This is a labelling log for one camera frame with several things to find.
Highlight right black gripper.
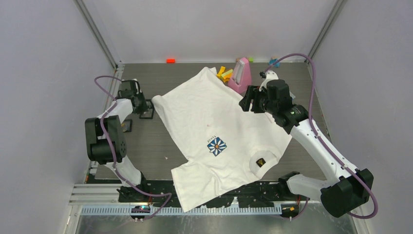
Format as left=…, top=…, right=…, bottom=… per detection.
left=239, top=85, right=278, bottom=116

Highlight white t-shirt with daisy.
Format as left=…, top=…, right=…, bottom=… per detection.
left=152, top=67, right=291, bottom=212

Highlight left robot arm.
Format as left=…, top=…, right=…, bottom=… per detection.
left=85, top=79, right=150, bottom=202

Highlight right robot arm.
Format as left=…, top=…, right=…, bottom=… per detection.
left=239, top=79, right=378, bottom=219

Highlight pink metronome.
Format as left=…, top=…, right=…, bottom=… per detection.
left=228, top=58, right=252, bottom=94

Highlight empty black display box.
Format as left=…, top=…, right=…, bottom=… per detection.
left=139, top=99, right=155, bottom=119

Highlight black display box with coin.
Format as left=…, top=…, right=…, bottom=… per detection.
left=121, top=119, right=132, bottom=133

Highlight orange block by metronome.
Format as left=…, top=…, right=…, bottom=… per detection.
left=221, top=76, right=230, bottom=83

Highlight light green long block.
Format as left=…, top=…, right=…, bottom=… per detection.
left=222, top=69, right=233, bottom=77

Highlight green blue stacked bricks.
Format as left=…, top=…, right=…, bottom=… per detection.
left=289, top=92, right=296, bottom=99

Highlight wood and green blocks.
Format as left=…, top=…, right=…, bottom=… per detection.
left=236, top=57, right=254, bottom=62

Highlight yellow arch block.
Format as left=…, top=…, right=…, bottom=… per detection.
left=216, top=66, right=225, bottom=79

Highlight blue wooden house block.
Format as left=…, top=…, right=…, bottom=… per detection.
left=268, top=57, right=280, bottom=68

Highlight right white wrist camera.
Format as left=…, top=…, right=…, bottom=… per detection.
left=259, top=70, right=279, bottom=91

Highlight orange-red block at wall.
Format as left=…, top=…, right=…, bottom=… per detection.
left=166, top=58, right=176, bottom=63

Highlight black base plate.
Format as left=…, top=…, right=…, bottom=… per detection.
left=117, top=180, right=289, bottom=208

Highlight white perforated cable duct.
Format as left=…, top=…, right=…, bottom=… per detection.
left=80, top=204, right=282, bottom=216

